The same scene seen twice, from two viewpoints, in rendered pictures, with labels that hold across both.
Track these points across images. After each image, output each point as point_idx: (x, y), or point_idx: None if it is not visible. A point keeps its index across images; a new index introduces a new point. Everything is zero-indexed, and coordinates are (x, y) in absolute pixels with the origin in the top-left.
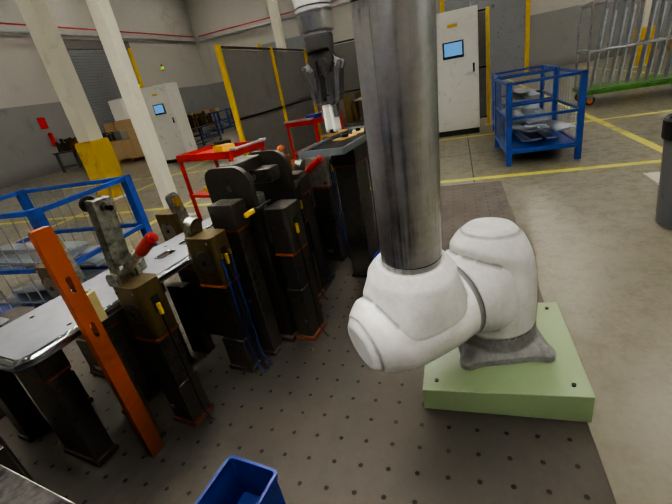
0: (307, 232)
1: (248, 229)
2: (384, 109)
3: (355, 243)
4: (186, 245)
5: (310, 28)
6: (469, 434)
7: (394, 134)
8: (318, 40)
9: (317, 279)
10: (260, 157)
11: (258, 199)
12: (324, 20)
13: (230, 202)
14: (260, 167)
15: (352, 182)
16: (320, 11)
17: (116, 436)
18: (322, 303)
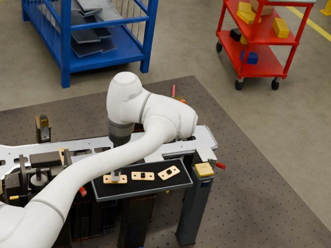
0: (82, 208)
1: (18, 199)
2: None
3: (121, 232)
4: (13, 165)
5: (108, 129)
6: None
7: None
8: (111, 137)
9: (80, 232)
10: (66, 157)
11: (36, 186)
12: (116, 132)
13: (11, 184)
14: (55, 167)
15: (127, 205)
16: (115, 127)
17: None
18: (75, 246)
